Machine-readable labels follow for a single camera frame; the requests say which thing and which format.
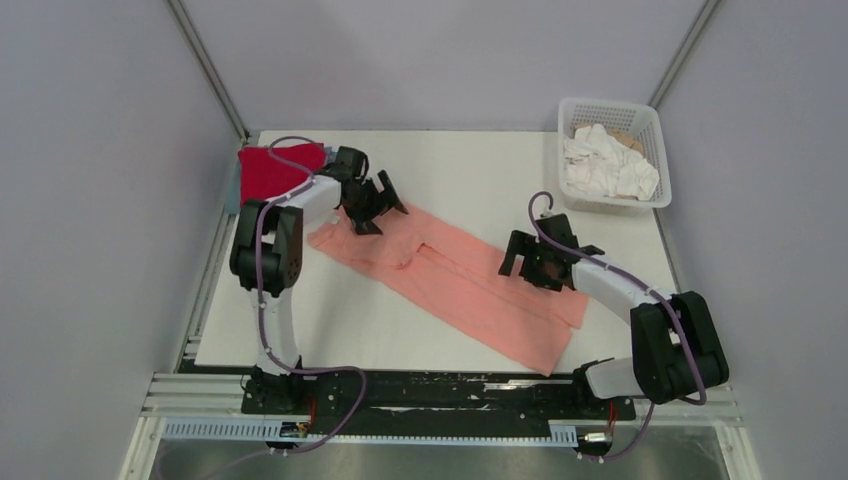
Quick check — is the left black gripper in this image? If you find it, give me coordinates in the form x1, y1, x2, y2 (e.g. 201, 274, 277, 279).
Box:
344, 172, 407, 236

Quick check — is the salmon pink t-shirt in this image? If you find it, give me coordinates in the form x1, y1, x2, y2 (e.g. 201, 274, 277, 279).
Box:
307, 206, 589, 375

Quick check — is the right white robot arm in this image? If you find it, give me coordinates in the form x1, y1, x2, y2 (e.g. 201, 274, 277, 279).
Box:
531, 214, 730, 418

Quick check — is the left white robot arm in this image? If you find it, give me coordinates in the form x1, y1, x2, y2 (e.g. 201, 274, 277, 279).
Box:
229, 136, 409, 414

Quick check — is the crumpled white t-shirt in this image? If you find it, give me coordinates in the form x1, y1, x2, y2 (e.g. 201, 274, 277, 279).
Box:
562, 133, 660, 201

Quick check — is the folded red t-shirt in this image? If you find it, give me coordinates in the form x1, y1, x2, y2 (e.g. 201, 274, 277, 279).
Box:
238, 143, 325, 206

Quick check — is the folded teal t-shirt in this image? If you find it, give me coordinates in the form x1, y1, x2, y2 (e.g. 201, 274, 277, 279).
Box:
224, 144, 341, 215

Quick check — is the beige t-shirt in basket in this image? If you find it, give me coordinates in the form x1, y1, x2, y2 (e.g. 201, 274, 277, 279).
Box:
573, 123, 645, 156

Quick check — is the white plastic laundry basket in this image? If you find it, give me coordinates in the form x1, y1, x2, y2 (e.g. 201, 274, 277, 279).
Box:
557, 98, 672, 215

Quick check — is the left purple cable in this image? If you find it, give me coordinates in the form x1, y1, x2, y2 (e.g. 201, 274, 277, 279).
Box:
254, 136, 368, 456

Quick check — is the purple cable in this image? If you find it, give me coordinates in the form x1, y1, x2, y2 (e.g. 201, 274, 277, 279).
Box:
254, 136, 368, 456
527, 192, 709, 464

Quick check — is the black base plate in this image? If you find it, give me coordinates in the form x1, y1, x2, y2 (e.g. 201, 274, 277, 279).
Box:
241, 370, 636, 438

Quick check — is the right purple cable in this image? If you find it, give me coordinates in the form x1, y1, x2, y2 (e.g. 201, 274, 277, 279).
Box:
527, 192, 709, 464

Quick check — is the aluminium frame rail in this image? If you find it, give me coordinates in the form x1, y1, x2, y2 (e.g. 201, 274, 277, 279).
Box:
142, 370, 742, 446

